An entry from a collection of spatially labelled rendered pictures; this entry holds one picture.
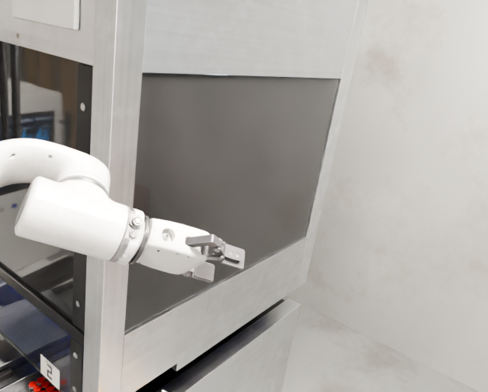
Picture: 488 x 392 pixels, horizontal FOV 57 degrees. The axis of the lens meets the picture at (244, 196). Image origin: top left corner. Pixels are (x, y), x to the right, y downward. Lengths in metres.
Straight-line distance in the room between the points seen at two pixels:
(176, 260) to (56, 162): 0.22
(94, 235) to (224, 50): 0.56
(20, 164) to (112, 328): 0.50
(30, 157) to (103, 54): 0.25
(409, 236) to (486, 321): 0.67
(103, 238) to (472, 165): 2.52
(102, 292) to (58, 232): 0.38
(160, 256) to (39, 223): 0.17
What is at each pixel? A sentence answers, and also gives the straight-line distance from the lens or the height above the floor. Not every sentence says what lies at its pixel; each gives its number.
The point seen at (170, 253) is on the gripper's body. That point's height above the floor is 1.58.
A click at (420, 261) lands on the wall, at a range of 3.14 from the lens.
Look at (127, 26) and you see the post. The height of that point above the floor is 1.88.
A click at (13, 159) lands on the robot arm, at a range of 0.68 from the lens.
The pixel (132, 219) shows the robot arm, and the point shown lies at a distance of 0.66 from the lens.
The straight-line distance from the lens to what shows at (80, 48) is 0.91.
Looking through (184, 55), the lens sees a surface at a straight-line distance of 0.95.
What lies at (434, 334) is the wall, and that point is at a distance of 3.32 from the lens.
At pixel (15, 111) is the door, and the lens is 1.16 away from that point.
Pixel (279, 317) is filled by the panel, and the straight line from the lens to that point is 1.82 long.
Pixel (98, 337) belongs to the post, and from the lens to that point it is 1.07.
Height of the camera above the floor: 1.90
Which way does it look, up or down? 20 degrees down
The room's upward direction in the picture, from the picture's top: 9 degrees clockwise
